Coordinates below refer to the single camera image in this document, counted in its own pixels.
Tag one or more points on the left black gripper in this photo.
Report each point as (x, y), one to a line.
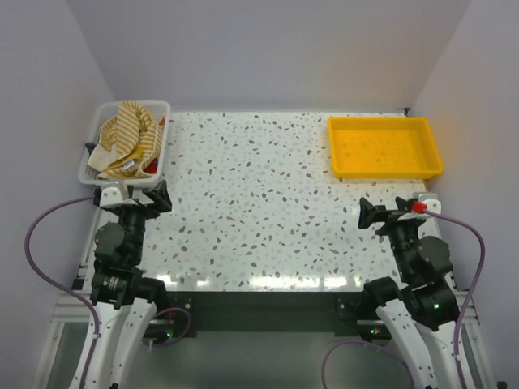
(159, 196)

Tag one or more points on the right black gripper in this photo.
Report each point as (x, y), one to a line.
(367, 211)

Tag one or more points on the yellow striped Doraemon towel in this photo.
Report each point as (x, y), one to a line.
(128, 142)

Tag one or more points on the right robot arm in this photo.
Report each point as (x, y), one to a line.
(423, 318)

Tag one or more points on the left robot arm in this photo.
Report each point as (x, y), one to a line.
(122, 300)

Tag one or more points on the red patterned towel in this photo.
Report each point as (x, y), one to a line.
(152, 167)

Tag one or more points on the yellow plastic tray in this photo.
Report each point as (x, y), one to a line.
(383, 148)

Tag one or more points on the dark grey towel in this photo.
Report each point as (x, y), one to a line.
(90, 147)

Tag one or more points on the white plastic laundry basket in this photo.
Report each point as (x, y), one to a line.
(88, 176)

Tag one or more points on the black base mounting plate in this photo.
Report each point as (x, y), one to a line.
(333, 312)

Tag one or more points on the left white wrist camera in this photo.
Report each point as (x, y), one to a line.
(111, 194)

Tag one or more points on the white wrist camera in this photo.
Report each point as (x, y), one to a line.
(111, 194)
(425, 204)

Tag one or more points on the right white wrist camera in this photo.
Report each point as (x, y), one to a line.
(425, 204)

